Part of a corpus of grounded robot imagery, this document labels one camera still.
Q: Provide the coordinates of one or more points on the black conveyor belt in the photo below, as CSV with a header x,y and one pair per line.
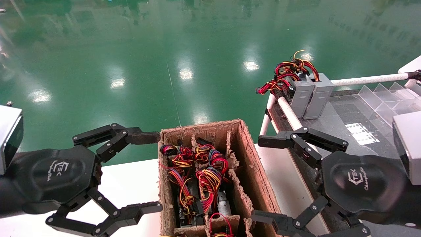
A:
x,y
342,115

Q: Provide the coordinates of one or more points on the black pipe joint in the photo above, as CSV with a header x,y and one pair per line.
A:
x,y
415,75

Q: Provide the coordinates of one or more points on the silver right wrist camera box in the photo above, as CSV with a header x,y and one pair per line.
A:
x,y
409,144

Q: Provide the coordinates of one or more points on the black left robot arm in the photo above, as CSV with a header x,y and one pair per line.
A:
x,y
6,197

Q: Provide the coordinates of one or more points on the long white rail pipe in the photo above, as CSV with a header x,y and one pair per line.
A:
x,y
289,113

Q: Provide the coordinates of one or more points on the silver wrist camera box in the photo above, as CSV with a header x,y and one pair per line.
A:
x,y
409,144
8,131

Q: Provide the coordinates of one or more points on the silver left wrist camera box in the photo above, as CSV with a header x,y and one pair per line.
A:
x,y
8,131

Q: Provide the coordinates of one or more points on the white cross pipe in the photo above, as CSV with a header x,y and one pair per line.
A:
x,y
368,79

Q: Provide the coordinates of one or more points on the white pipe leg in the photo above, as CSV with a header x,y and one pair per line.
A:
x,y
267,115

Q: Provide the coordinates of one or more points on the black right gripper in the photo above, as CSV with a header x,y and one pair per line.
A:
x,y
361,184

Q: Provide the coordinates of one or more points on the brown cardboard box with dividers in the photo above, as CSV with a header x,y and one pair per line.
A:
x,y
253,171

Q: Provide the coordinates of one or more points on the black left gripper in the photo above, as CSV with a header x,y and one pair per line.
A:
x,y
59,174

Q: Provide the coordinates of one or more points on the clear acrylic divider rack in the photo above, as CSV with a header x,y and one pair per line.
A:
x,y
378,102

